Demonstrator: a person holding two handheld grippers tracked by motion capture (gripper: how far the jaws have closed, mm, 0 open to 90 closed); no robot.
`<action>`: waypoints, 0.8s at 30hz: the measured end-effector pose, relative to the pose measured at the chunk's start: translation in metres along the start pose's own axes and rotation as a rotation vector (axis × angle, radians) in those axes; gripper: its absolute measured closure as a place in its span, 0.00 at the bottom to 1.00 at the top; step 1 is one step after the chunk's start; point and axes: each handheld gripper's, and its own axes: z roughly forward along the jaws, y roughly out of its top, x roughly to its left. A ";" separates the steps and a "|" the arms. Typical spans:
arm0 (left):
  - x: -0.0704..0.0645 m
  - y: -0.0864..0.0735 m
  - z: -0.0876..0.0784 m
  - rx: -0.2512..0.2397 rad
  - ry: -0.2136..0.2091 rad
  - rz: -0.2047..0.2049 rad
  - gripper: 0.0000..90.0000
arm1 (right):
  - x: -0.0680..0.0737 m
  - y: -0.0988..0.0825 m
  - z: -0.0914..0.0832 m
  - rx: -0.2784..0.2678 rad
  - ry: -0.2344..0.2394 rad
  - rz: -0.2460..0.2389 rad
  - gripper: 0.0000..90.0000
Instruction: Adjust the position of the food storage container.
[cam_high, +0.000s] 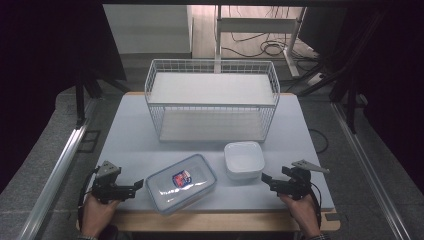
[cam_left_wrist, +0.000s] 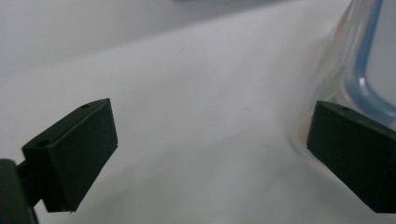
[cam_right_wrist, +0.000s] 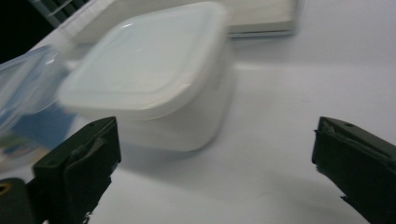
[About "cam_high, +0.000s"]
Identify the clear lidded food container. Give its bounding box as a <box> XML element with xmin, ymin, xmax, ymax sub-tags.
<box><xmin>145</xmin><ymin>153</ymin><xmax>218</xmax><ymax>216</ymax></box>

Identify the black floor bracket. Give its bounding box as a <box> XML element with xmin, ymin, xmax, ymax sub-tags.
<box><xmin>77</xmin><ymin>129</ymin><xmax>102</xmax><ymax>154</ymax></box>

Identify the white cabinet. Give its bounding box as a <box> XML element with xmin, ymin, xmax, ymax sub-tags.
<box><xmin>102</xmin><ymin>3</ymin><xmax>195</xmax><ymax>60</ymax></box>

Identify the left hand-held gripper black cable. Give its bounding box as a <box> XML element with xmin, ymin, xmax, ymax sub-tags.
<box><xmin>77</xmin><ymin>167</ymin><xmax>100</xmax><ymax>232</ymax></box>

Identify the hand-held gripper black cable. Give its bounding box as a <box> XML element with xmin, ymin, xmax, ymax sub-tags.
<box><xmin>77</xmin><ymin>167</ymin><xmax>100</xmax><ymax>232</ymax></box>
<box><xmin>307</xmin><ymin>180</ymin><xmax>323</xmax><ymax>231</ymax></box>

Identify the aluminium rail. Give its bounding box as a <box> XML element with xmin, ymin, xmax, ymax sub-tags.
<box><xmin>16</xmin><ymin>99</ymin><xmax>98</xmax><ymax>240</ymax></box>
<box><xmin>330</xmin><ymin>101</ymin><xmax>412</xmax><ymax>240</ymax></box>

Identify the person's left hand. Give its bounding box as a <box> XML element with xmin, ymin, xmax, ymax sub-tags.
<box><xmin>80</xmin><ymin>193</ymin><xmax>122</xmax><ymax>239</ymax></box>

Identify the right hand-held gripper black cable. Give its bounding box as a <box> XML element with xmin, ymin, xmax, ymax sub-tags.
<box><xmin>307</xmin><ymin>180</ymin><xmax>323</xmax><ymax>231</ymax></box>

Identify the light grey table mat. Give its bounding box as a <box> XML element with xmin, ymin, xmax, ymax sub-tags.
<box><xmin>99</xmin><ymin>92</ymin><xmax>335</xmax><ymax>213</ymax></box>

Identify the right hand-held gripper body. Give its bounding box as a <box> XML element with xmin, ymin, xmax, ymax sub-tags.
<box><xmin>276</xmin><ymin>159</ymin><xmax>331</xmax><ymax>201</ymax></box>

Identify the white wire shelf rack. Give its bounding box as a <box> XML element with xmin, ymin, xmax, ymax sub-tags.
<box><xmin>143</xmin><ymin>58</ymin><xmax>281</xmax><ymax>144</ymax></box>

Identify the black floor cables bundle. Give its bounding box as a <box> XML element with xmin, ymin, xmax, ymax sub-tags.
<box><xmin>221</xmin><ymin>5</ymin><xmax>319</xmax><ymax>63</ymax></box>

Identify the white square bowl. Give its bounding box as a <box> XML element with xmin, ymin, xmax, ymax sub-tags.
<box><xmin>223</xmin><ymin>140</ymin><xmax>266</xmax><ymax>181</ymax></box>

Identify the white metal desk frame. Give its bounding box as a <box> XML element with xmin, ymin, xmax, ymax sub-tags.
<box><xmin>214</xmin><ymin>4</ymin><xmax>308</xmax><ymax>78</ymax></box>

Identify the person's right hand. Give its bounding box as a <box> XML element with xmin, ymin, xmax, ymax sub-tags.
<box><xmin>279</xmin><ymin>193</ymin><xmax>322</xmax><ymax>239</ymax></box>

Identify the black looped floor cable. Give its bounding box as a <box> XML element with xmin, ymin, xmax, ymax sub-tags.
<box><xmin>308</xmin><ymin>127</ymin><xmax>330</xmax><ymax>155</ymax></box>

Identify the black metal stand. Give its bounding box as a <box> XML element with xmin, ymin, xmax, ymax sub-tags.
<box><xmin>73</xmin><ymin>56</ymin><xmax>132</xmax><ymax>130</ymax></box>
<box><xmin>295</xmin><ymin>9</ymin><xmax>388</xmax><ymax>135</ymax></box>

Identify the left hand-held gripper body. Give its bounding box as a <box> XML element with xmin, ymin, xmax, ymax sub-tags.
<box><xmin>89</xmin><ymin>160</ymin><xmax>135</xmax><ymax>205</ymax></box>

